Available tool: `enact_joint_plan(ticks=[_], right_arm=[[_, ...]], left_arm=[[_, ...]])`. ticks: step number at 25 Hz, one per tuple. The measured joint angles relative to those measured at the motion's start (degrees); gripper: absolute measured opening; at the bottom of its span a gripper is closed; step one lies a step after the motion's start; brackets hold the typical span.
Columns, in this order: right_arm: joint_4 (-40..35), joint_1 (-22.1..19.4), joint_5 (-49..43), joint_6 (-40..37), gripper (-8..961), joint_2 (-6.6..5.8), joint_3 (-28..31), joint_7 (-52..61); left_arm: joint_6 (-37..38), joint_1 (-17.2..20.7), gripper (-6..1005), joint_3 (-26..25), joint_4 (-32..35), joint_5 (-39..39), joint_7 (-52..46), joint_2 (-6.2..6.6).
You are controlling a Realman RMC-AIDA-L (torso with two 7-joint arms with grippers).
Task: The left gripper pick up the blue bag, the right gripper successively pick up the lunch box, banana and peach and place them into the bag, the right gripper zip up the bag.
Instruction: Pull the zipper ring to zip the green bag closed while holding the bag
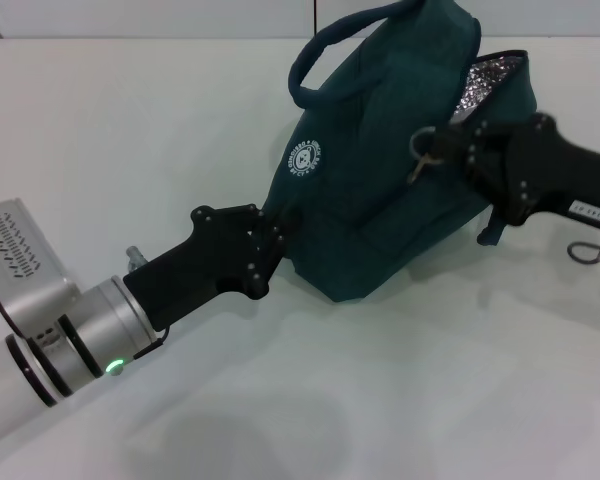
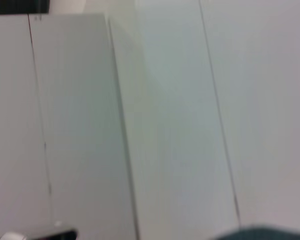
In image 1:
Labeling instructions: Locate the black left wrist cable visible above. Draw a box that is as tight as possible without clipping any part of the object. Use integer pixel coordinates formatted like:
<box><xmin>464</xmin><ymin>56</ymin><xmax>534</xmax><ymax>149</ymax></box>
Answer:
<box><xmin>132</xmin><ymin>329</ymin><xmax>169</xmax><ymax>359</ymax></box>

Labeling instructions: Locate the dark teal insulated lunch bag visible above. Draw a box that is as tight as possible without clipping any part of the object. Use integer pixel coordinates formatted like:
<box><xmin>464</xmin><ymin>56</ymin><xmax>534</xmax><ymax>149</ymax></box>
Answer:
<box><xmin>262</xmin><ymin>0</ymin><xmax>539</xmax><ymax>304</ymax></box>

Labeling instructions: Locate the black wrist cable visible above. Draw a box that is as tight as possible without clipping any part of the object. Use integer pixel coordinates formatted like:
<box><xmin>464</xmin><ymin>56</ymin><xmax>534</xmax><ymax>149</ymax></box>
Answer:
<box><xmin>132</xmin><ymin>329</ymin><xmax>169</xmax><ymax>359</ymax></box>
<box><xmin>567</xmin><ymin>241</ymin><xmax>600</xmax><ymax>264</ymax></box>

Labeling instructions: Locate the metal zipper pull ring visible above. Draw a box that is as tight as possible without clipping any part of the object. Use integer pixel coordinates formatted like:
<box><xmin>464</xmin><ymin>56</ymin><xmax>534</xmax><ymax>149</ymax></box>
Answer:
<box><xmin>406</xmin><ymin>126</ymin><xmax>444</xmax><ymax>187</ymax></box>

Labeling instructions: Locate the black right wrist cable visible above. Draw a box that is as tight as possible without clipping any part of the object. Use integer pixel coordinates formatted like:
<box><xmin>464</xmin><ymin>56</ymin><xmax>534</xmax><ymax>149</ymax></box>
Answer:
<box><xmin>567</xmin><ymin>241</ymin><xmax>600</xmax><ymax>264</ymax></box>

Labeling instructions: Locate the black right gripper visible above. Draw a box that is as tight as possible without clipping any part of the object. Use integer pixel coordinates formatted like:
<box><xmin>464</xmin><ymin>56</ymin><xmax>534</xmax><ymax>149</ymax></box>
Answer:
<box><xmin>431</xmin><ymin>113</ymin><xmax>600</xmax><ymax>227</ymax></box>

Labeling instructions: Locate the silver left gripper connector stub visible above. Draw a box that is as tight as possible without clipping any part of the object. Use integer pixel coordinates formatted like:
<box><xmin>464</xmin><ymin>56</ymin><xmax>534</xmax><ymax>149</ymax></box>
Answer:
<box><xmin>124</xmin><ymin>245</ymin><xmax>149</xmax><ymax>271</ymax></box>

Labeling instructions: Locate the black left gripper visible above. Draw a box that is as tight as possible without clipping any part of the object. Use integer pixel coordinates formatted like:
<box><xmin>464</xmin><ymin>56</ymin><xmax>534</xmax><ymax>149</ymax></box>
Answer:
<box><xmin>123</xmin><ymin>203</ymin><xmax>302</xmax><ymax>334</ymax></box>

